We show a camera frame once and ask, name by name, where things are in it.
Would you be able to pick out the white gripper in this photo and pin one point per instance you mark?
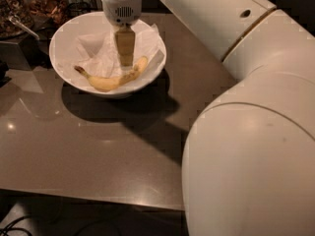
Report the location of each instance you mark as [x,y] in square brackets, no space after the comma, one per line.
[122,12]

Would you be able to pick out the yellow banana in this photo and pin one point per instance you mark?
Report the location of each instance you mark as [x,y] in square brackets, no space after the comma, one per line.
[108,84]

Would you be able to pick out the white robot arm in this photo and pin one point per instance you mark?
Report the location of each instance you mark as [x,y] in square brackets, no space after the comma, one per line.
[248,166]

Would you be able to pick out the white ceramic bowl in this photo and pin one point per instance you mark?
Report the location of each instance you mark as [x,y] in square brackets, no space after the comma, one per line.
[93,23]

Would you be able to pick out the white paper napkin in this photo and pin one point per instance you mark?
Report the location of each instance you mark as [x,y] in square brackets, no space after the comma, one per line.
[98,55]

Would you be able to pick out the glass jar of snacks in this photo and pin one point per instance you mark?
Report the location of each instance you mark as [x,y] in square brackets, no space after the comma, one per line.
[56,10]

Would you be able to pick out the plate of dried snacks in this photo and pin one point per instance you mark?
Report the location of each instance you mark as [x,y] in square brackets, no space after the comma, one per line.
[17,10]

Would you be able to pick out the metal spoon handle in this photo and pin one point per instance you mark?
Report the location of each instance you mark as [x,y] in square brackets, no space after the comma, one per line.
[15,21]

